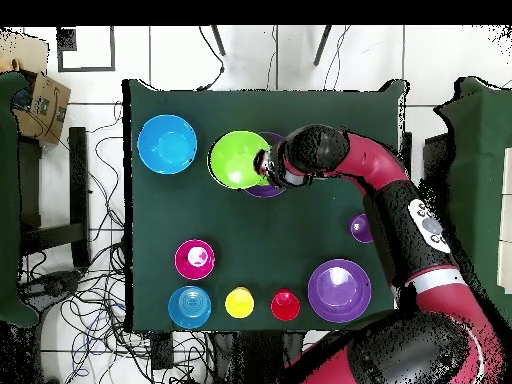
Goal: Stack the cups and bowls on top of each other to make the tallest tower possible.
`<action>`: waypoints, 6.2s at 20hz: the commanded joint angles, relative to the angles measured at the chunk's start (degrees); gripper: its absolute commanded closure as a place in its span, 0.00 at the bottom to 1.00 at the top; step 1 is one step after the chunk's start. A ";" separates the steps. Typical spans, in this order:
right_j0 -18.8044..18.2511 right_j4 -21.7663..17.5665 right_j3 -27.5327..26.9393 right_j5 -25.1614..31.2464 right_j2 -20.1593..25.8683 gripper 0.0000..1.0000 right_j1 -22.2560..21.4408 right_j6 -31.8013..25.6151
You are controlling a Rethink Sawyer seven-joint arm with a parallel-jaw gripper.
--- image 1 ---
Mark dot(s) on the large green bowl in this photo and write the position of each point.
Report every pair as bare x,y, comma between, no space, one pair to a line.
234,160

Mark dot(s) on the large purple bowl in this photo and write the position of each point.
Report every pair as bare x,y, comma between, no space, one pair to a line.
339,290
264,192

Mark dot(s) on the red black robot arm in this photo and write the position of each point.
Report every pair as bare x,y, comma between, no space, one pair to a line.
384,168

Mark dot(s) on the dark green tablecloth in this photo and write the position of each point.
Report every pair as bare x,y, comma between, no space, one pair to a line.
280,224

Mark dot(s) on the large blue bowl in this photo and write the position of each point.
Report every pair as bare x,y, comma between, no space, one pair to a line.
167,144

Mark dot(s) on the small red bowl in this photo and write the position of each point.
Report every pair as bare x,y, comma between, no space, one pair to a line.
194,259

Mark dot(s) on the purple cup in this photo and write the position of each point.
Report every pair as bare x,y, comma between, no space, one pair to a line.
360,228

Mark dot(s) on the black tripod leg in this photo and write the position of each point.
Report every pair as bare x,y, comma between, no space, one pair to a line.
322,46
218,40

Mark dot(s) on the yellow cup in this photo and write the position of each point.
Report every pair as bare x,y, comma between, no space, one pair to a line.
239,302

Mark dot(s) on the red cup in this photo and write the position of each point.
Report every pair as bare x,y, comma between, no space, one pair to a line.
284,304

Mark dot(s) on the small blue bowl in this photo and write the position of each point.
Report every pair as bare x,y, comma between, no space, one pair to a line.
188,307

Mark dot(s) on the black power box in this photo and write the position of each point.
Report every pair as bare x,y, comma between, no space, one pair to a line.
162,350

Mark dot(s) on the brown cardboard box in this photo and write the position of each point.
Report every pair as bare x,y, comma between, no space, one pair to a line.
48,108

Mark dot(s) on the green clothed side table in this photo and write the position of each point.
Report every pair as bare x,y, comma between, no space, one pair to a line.
484,160
8,200

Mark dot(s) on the dark grey equipment base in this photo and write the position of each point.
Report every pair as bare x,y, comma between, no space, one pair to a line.
52,284

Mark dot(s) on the black chair frame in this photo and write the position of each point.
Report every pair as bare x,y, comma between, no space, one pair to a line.
78,180

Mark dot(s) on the black square floor frame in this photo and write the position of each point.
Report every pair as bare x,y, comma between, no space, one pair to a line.
112,48

